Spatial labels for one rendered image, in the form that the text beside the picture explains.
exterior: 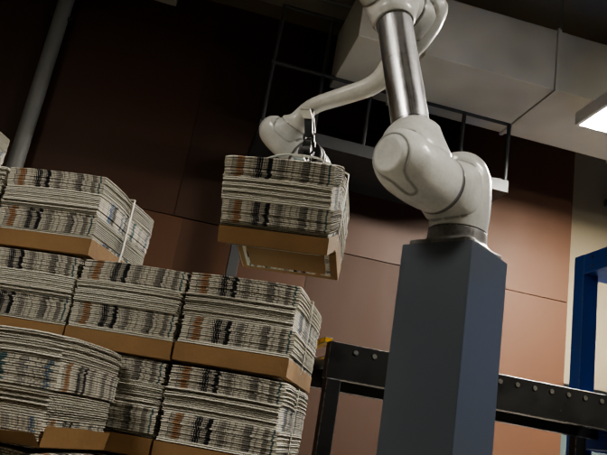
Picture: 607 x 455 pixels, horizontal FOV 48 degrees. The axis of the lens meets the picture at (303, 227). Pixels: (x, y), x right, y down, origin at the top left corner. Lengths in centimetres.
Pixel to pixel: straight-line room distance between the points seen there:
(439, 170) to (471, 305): 33
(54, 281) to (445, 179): 102
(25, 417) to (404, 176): 97
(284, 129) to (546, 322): 445
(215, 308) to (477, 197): 72
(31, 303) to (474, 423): 114
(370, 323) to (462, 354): 405
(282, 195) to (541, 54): 392
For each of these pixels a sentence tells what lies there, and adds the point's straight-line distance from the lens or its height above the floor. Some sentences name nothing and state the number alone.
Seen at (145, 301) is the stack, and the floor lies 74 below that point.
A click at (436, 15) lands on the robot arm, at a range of 219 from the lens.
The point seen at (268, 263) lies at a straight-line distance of 195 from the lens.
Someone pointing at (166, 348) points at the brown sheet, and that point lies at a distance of 171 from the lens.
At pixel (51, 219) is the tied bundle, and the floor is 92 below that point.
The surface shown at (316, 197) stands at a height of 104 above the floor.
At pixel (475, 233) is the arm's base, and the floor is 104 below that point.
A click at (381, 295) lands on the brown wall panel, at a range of 574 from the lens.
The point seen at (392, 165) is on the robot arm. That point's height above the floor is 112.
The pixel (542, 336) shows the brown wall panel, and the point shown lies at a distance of 632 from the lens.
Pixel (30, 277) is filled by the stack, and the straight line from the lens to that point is 191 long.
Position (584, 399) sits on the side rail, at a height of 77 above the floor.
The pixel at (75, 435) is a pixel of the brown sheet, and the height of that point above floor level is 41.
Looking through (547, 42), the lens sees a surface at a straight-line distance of 551.
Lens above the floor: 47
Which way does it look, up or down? 17 degrees up
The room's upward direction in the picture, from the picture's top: 10 degrees clockwise
